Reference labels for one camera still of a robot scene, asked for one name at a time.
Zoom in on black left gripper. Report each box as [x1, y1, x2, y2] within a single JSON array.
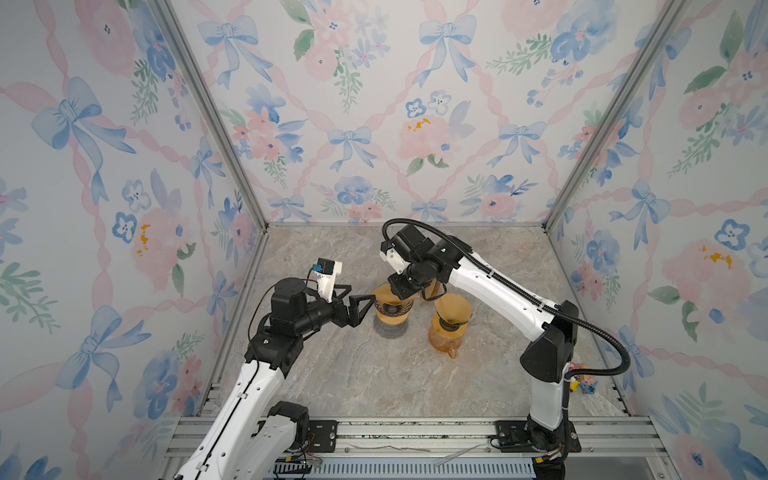
[[293, 284, 373, 339]]

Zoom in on grey glass dripper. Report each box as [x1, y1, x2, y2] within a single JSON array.
[[375, 294, 414, 326]]

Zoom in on clear grey glass carafe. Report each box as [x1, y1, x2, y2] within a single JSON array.
[[374, 320, 409, 339]]

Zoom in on brown paper coffee filter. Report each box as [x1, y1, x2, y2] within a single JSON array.
[[435, 293, 472, 329]]

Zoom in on wooden ring holder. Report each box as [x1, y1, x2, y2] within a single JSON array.
[[432, 316, 468, 340]]

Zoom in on orange glass carafe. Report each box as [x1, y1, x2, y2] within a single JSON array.
[[428, 328, 463, 359]]

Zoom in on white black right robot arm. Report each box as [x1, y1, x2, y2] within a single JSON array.
[[380, 218, 578, 458]]

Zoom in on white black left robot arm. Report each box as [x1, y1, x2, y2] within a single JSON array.
[[174, 276, 376, 480]]

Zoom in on colourful small toy figures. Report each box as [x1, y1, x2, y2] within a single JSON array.
[[569, 362, 598, 395]]

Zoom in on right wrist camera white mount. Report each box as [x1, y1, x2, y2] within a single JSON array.
[[379, 241, 410, 275]]

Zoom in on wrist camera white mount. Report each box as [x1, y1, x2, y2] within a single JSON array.
[[313, 258, 343, 303], [379, 241, 410, 275]]

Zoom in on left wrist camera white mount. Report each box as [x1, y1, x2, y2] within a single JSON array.
[[313, 258, 343, 303]]

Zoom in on aluminium mounting rail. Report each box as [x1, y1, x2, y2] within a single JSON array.
[[159, 408, 677, 479]]

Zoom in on black corrugated cable conduit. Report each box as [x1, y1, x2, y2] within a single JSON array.
[[381, 217, 632, 378]]

